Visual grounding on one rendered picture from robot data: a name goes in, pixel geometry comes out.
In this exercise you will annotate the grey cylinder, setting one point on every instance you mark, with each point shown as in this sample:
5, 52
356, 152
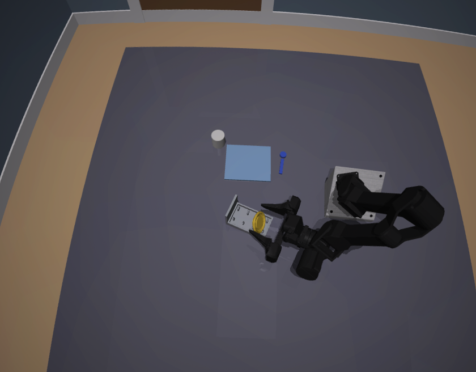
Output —
218, 140

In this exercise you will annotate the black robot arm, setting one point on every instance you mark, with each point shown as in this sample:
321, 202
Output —
415, 204

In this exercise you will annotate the grey dish rack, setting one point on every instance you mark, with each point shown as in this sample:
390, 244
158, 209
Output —
241, 217

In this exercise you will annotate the light blue flat mat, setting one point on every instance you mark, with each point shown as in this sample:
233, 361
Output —
248, 163

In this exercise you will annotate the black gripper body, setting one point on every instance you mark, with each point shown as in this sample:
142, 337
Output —
274, 249

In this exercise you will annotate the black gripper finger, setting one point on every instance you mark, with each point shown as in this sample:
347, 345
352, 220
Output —
264, 240
277, 208

